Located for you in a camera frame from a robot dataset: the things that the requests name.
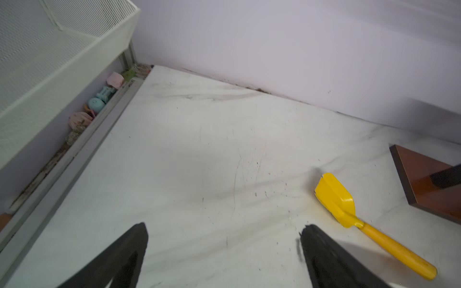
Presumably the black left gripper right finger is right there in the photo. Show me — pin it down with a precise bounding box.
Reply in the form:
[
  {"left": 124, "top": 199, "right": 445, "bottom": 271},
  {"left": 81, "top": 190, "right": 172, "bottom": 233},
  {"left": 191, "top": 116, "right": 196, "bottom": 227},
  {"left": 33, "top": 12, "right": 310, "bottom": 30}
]
[{"left": 300, "top": 224, "right": 389, "bottom": 288}]

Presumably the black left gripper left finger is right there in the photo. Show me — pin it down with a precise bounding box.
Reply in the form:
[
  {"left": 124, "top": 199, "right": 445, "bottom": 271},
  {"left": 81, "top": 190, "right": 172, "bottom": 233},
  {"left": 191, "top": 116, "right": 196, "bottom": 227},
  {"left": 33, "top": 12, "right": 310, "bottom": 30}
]
[{"left": 60, "top": 223, "right": 148, "bottom": 288}]

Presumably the yellow plastic toy shovel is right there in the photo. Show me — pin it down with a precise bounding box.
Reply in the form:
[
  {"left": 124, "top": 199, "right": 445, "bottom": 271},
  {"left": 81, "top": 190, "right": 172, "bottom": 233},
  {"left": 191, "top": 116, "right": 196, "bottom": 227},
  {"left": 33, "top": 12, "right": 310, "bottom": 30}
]
[{"left": 315, "top": 173, "right": 438, "bottom": 280}]

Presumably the brown wooden tiered stand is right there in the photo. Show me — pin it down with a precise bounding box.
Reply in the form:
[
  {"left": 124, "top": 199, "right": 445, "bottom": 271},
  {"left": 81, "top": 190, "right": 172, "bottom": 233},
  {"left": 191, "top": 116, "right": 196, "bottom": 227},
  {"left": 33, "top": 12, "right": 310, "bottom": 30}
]
[{"left": 390, "top": 145, "right": 461, "bottom": 224}]

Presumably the pink shell toy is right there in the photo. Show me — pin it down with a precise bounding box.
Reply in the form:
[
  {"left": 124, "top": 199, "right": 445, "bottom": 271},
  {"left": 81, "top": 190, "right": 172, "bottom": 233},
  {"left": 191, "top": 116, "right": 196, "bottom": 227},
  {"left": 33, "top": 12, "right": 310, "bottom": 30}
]
[{"left": 68, "top": 112, "right": 93, "bottom": 130}]

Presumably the light blue round toy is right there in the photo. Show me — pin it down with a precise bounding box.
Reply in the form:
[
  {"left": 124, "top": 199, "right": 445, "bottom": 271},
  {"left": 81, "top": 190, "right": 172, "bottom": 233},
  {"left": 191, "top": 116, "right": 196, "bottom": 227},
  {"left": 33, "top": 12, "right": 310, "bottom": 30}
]
[{"left": 87, "top": 98, "right": 106, "bottom": 114}]

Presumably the teal toy piece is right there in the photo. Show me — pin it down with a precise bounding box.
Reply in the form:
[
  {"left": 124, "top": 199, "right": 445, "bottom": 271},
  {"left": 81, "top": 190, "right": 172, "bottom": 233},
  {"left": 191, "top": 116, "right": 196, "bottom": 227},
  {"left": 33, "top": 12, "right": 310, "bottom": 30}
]
[{"left": 96, "top": 86, "right": 117, "bottom": 104}]

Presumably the pink toy piece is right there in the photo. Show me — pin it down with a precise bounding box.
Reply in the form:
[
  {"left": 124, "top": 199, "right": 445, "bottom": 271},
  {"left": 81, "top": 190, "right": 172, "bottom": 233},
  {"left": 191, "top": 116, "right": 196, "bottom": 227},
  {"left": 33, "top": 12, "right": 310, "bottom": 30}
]
[{"left": 106, "top": 72, "right": 125, "bottom": 90}]

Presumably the white mesh two-tier shelf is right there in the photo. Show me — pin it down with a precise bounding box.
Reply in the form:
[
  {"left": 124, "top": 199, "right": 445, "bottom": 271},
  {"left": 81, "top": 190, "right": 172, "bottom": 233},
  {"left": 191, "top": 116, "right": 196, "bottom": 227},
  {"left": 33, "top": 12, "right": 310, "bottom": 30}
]
[{"left": 1, "top": 1, "right": 140, "bottom": 166}]

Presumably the aluminium frame rail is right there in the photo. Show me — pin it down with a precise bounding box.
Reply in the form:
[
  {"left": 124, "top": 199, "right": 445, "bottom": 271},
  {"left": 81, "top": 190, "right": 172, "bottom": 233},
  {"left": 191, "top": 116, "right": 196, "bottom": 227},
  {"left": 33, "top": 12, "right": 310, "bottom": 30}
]
[{"left": 1, "top": 78, "right": 144, "bottom": 287}]

